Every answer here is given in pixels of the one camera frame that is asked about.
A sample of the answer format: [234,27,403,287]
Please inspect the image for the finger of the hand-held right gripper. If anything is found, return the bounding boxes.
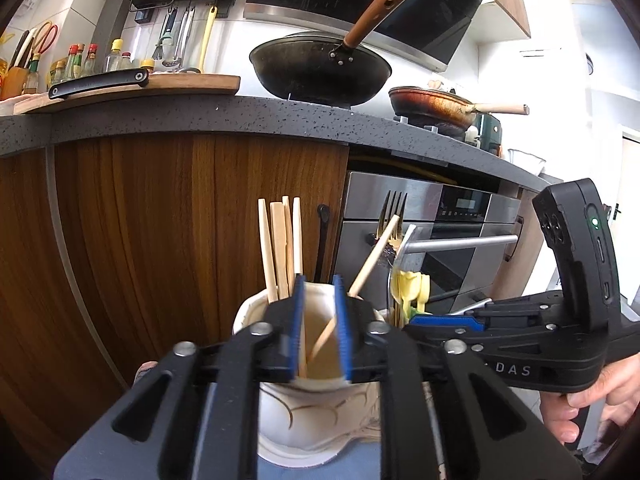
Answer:
[402,324,548,356]
[411,292,566,333]

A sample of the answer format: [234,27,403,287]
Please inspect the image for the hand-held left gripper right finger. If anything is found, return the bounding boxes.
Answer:
[332,274,583,480]

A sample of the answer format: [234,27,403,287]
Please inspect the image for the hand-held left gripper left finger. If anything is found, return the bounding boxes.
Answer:
[54,274,307,480]

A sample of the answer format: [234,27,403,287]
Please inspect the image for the yellow tulip plastic spoon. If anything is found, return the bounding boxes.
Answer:
[391,269,432,318]

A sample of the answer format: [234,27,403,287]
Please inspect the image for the cream floral ceramic utensil holder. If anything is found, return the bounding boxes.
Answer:
[232,282,388,466]

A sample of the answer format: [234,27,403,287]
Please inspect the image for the gold fork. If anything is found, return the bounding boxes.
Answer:
[370,190,409,261]

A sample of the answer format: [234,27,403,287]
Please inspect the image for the hanging kitchen utensils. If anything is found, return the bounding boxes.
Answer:
[162,6,196,68]

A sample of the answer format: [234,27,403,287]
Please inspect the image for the person's right hand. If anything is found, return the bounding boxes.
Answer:
[540,352,640,446]

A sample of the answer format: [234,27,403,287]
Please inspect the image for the stainless steel oven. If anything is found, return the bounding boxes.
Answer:
[332,170,546,316]

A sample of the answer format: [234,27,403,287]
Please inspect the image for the glass measuring jug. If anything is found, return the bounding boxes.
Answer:
[507,147,547,177]

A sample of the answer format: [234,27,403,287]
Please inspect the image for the gas stove burner grate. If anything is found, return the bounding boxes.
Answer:
[399,114,468,140]

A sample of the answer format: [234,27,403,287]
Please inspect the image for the rusty brown frying pan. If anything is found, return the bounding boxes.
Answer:
[388,85,531,131]

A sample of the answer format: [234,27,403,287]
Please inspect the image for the dark speckled countertop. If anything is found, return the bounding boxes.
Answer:
[0,92,563,193]

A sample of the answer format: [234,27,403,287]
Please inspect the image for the wooden cutting board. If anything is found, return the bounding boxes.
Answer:
[12,74,242,115]

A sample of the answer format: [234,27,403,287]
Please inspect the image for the black glass range hood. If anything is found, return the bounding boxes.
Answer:
[244,0,493,73]

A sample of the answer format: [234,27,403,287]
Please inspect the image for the row of sauce bottles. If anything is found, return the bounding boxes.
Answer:
[22,39,156,93]

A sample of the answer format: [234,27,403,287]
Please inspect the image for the wooden knife block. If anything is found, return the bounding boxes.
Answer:
[0,30,38,102]

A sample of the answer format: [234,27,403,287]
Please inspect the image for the black slim handle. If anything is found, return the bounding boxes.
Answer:
[314,204,332,283]

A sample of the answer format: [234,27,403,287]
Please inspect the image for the black wok with wooden handle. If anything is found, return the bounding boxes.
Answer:
[248,0,407,108]

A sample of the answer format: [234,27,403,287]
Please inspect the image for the yellow handled hanging utensil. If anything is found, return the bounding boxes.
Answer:
[197,5,218,73]

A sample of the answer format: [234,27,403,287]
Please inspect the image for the black handled kitchen knife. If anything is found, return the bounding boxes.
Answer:
[47,70,150,100]

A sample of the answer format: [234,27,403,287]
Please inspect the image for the red handled scissors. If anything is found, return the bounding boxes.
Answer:
[30,20,59,57]

